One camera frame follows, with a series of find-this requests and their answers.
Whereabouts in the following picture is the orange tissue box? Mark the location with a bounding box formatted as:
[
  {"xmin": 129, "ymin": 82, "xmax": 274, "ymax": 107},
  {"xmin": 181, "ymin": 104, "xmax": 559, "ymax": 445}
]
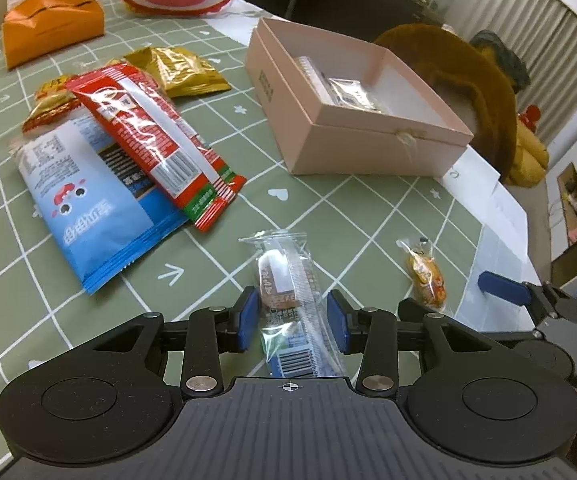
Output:
[{"xmin": 1, "ymin": 0, "xmax": 105, "ymax": 71}]

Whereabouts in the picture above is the small orange candy packet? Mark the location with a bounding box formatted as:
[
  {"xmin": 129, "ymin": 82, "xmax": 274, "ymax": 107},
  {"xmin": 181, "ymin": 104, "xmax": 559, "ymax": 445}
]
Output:
[{"xmin": 397, "ymin": 237, "xmax": 449, "ymax": 307}]

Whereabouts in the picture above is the gold snack packet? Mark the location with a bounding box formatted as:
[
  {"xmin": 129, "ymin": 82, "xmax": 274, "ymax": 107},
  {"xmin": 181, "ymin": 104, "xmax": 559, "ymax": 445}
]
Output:
[{"xmin": 123, "ymin": 46, "xmax": 232, "ymax": 99}]

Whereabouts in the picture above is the yellow red snack packet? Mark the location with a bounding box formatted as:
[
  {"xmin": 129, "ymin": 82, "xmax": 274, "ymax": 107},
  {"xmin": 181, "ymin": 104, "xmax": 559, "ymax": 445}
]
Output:
[{"xmin": 22, "ymin": 77, "xmax": 85, "ymax": 133}]

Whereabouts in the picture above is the white ribbed packet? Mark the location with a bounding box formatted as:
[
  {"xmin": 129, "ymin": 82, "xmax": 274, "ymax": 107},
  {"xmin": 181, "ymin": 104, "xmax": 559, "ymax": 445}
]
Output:
[{"xmin": 295, "ymin": 55, "xmax": 338, "ymax": 104}]

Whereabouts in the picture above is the wooden side cabinet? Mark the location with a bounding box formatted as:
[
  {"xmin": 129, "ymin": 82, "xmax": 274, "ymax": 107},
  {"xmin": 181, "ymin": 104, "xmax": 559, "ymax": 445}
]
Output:
[{"xmin": 543, "ymin": 125, "xmax": 577, "ymax": 273}]

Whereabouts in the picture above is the blue white snack packet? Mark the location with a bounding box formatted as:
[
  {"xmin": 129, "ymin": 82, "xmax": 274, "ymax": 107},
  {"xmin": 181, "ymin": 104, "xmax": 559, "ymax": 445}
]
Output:
[{"xmin": 16, "ymin": 115, "xmax": 192, "ymax": 295}]

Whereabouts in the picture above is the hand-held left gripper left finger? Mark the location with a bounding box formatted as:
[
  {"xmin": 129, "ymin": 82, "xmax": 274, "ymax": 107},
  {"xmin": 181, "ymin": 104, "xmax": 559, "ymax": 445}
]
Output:
[{"xmin": 71, "ymin": 287, "xmax": 260, "ymax": 397}]

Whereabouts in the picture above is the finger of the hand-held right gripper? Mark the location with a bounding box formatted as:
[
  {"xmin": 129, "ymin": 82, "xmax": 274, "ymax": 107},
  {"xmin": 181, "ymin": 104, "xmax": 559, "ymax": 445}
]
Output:
[{"xmin": 477, "ymin": 270, "xmax": 564, "ymax": 333}]

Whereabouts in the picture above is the pink cardboard box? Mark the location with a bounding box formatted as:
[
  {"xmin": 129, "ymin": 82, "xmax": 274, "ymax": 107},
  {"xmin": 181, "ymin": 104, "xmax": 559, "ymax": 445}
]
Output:
[{"xmin": 246, "ymin": 16, "xmax": 475, "ymax": 177}]

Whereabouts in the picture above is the clear brown snack bar packet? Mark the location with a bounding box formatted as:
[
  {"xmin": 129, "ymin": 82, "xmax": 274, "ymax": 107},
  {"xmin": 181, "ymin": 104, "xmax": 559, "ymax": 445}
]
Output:
[{"xmin": 238, "ymin": 230, "xmax": 351, "ymax": 378}]

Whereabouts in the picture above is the dark green cloth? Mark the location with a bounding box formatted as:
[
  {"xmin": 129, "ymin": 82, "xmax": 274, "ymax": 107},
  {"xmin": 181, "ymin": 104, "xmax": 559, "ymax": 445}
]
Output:
[{"xmin": 471, "ymin": 30, "xmax": 531, "ymax": 93}]

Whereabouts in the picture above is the silver clear wrapped packet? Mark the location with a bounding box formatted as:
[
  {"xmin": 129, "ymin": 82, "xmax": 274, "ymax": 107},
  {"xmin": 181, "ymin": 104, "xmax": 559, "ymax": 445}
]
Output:
[{"xmin": 324, "ymin": 76, "xmax": 395, "ymax": 115}]

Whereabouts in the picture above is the yellow plush cushion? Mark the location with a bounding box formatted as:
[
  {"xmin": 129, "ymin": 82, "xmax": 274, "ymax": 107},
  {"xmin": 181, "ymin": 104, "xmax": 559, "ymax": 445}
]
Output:
[{"xmin": 505, "ymin": 120, "xmax": 551, "ymax": 189}]

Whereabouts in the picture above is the grey curtain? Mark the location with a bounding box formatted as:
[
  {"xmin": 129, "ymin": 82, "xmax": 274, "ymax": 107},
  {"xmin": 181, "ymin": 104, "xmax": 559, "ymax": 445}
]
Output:
[{"xmin": 448, "ymin": 0, "xmax": 577, "ymax": 153}]

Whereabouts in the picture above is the green checked tablecloth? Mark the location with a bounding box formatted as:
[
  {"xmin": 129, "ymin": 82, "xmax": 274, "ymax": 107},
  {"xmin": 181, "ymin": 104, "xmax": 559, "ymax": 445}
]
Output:
[{"xmin": 0, "ymin": 0, "xmax": 489, "ymax": 461}]

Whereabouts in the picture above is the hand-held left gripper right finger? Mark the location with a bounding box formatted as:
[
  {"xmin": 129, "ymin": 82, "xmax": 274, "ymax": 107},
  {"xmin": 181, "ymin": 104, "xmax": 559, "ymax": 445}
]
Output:
[{"xmin": 325, "ymin": 290, "xmax": 506, "ymax": 397}]

